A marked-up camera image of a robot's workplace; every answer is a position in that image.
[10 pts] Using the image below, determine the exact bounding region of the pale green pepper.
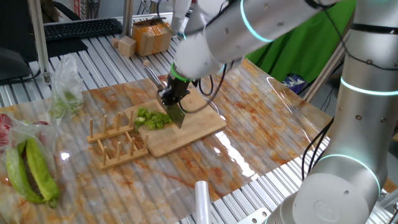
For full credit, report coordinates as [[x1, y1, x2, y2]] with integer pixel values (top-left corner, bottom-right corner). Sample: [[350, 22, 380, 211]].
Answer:
[[49, 90, 85, 119]]

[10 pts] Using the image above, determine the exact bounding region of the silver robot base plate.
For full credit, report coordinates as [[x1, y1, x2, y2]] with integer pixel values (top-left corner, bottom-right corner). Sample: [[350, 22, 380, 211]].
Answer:
[[235, 207, 272, 224]]

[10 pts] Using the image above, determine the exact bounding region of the green pepper with curled stem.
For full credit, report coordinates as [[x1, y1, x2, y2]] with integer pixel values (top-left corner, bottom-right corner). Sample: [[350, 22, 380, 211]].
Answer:
[[25, 136, 61, 209]]

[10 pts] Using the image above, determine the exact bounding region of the black keyboard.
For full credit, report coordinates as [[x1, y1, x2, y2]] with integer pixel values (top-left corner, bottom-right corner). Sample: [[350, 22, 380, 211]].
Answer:
[[43, 17, 124, 43]]

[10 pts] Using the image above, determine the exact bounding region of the wooden peg rack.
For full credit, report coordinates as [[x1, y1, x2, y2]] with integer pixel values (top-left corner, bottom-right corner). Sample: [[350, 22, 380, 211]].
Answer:
[[86, 108, 150, 171]]

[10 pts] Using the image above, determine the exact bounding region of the green pepper inside bag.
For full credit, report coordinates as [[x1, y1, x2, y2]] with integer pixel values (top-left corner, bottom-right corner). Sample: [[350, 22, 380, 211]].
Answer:
[[5, 141, 47, 205]]

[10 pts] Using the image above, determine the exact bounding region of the taped cardboard box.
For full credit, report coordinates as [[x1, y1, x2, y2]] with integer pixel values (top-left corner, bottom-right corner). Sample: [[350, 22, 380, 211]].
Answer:
[[130, 17, 174, 58]]

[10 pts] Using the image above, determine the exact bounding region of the slanted aluminium pole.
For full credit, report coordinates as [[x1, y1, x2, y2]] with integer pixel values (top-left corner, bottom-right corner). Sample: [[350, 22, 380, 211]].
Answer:
[[303, 30, 353, 103]]

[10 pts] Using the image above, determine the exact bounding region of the white plastic bag roll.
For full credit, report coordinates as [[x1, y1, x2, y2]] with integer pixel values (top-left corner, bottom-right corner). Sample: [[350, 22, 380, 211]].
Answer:
[[193, 180, 213, 224]]

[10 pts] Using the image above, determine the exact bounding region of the red pepper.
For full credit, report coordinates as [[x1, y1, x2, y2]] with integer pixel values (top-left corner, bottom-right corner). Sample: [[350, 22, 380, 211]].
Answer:
[[30, 120, 52, 147], [0, 113, 15, 153]]

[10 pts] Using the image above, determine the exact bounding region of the aluminium frame post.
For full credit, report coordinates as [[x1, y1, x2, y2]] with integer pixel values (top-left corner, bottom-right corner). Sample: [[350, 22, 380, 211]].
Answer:
[[121, 0, 134, 39], [27, 0, 53, 85]]

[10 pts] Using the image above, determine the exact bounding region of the crumpled clear plastic bag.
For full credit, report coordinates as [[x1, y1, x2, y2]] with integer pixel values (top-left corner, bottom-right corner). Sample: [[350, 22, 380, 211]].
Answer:
[[48, 53, 85, 126]]

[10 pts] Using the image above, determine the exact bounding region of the black desktop monitor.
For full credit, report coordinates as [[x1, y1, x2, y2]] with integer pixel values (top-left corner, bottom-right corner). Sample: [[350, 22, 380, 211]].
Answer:
[[0, 0, 38, 82]]

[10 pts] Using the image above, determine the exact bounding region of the marbled plastic table sheet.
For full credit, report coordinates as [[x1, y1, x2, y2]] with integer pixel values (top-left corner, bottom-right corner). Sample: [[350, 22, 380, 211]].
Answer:
[[0, 58, 338, 224]]

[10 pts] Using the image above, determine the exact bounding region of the steel kitchen knife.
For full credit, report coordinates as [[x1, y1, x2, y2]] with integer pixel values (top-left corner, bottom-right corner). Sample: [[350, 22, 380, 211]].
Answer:
[[144, 66, 187, 129]]

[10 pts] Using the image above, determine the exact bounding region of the large wooden cube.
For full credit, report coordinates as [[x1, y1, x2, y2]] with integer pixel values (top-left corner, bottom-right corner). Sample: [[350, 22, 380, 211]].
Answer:
[[117, 35, 138, 58]]

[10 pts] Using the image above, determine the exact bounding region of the black camera cable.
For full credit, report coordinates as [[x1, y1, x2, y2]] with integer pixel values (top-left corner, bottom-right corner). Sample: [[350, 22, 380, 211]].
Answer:
[[156, 0, 234, 114]]

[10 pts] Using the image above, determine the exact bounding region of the green cloth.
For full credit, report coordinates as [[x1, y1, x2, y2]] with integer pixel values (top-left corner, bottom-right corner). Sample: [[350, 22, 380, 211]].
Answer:
[[245, 0, 358, 84]]

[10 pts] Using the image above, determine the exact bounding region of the wooden cutting board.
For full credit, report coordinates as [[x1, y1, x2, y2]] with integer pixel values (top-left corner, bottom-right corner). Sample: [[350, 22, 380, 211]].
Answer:
[[123, 88, 228, 159]]

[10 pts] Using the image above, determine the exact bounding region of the black monitor cable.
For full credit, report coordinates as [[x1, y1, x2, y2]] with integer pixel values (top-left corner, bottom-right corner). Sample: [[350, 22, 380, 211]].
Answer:
[[0, 68, 43, 86]]

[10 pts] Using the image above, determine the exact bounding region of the black desk mat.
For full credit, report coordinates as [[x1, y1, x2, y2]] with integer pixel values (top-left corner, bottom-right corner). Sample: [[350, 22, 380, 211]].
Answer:
[[45, 36, 89, 60]]

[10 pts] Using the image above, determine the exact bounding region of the thin black cable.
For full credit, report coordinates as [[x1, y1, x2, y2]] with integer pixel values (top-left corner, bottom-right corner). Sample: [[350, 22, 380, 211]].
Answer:
[[300, 116, 335, 182], [307, 135, 329, 175]]

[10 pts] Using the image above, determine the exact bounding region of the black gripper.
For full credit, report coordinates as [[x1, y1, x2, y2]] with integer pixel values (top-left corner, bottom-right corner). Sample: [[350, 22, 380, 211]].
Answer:
[[159, 78, 191, 107]]

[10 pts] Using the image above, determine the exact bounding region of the blue patterned bag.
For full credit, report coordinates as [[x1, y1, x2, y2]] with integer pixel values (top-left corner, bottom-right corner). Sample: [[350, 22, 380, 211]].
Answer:
[[282, 73, 308, 95]]

